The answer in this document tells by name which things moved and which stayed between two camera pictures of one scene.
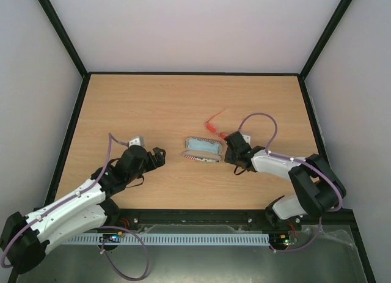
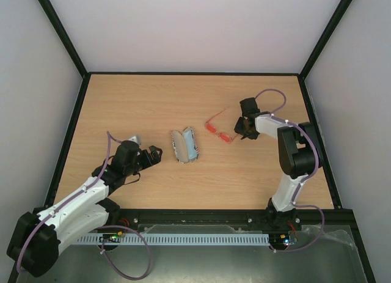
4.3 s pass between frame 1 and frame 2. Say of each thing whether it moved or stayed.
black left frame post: stayed
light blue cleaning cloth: moved
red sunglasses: stayed
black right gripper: moved
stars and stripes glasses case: moved
